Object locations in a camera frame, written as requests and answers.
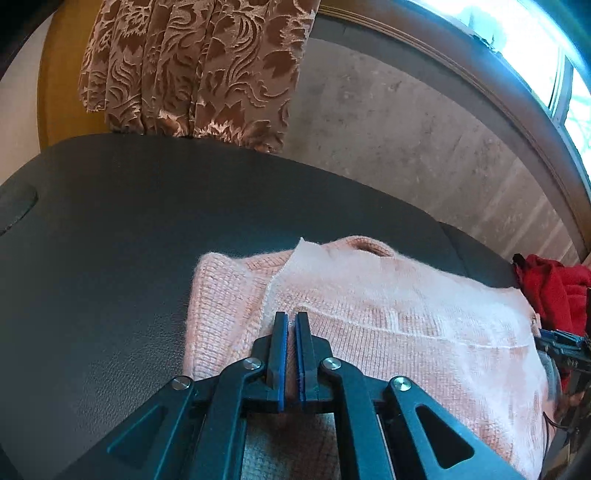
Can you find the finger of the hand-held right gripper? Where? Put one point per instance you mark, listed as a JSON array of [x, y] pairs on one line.
[[561, 338]]

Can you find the window with wooden frame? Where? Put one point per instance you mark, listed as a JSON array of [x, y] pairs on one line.
[[521, 46]]

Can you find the brown floral curtain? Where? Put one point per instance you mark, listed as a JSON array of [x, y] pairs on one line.
[[198, 69]]

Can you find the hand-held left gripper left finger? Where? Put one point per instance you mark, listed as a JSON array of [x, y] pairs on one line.
[[282, 364]]

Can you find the pink knit sweater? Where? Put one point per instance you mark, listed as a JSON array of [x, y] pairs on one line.
[[392, 332]]

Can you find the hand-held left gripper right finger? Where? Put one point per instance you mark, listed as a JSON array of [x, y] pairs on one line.
[[302, 364]]

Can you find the red garment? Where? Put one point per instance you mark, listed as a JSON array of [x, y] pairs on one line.
[[549, 286]]

